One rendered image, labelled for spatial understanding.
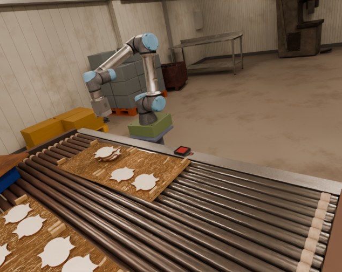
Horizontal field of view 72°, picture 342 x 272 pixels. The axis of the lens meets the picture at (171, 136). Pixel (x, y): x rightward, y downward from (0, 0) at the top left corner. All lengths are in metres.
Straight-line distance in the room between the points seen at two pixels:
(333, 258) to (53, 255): 0.92
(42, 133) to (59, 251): 3.73
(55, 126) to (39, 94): 0.81
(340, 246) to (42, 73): 5.11
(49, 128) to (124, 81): 1.70
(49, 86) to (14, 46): 0.88
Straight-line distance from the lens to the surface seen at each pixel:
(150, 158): 1.42
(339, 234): 0.94
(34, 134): 4.63
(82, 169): 1.55
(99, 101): 1.48
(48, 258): 1.07
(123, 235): 1.03
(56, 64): 5.50
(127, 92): 5.13
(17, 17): 5.33
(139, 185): 1.20
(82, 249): 1.03
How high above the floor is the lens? 1.62
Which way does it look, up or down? 25 degrees down
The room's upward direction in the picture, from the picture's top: 12 degrees counter-clockwise
